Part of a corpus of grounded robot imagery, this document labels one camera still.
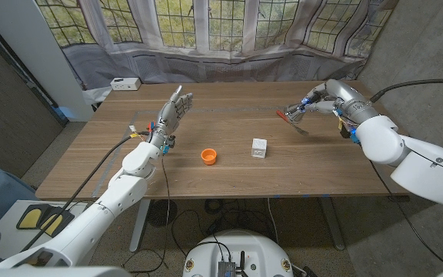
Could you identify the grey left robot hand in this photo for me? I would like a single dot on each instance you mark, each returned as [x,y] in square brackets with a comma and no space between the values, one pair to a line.
[169,115]

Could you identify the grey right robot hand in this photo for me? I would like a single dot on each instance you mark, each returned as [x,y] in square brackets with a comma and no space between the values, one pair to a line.
[346,100]

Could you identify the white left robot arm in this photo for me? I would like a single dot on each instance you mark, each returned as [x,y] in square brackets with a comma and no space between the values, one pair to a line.
[127,188]

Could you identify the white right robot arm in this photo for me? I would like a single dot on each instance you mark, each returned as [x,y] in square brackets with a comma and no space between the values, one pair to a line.
[417,165]

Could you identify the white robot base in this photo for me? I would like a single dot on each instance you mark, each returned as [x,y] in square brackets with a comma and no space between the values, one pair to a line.
[237,246]

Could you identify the orange cup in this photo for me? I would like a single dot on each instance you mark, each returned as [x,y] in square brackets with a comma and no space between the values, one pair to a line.
[208,157]

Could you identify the white cube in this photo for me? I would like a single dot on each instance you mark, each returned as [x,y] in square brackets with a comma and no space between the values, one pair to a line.
[259,148]

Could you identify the white power strip box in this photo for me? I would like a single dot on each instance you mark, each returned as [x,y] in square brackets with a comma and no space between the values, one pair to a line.
[125,84]

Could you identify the printed window backdrop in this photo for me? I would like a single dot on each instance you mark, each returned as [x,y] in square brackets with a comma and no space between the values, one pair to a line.
[221,38]

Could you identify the round black fan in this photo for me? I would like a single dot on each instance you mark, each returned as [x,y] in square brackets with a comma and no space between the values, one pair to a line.
[160,213]

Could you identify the white table leg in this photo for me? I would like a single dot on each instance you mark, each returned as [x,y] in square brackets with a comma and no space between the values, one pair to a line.
[138,223]

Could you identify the grey table leg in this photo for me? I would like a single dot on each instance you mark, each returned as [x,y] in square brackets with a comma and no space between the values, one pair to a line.
[333,227]

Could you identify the white pillar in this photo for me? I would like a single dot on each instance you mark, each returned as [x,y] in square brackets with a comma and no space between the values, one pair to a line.
[33,46]

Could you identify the yellow black foot pedal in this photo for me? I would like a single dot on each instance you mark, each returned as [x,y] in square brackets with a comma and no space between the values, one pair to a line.
[31,217]
[52,222]

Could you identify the grey electronics box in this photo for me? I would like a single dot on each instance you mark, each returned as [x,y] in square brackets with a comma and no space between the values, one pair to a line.
[226,269]

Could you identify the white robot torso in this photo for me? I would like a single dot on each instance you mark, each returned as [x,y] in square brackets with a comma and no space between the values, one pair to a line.
[52,273]

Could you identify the white pedal platform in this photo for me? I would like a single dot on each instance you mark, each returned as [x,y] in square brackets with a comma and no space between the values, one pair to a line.
[17,242]

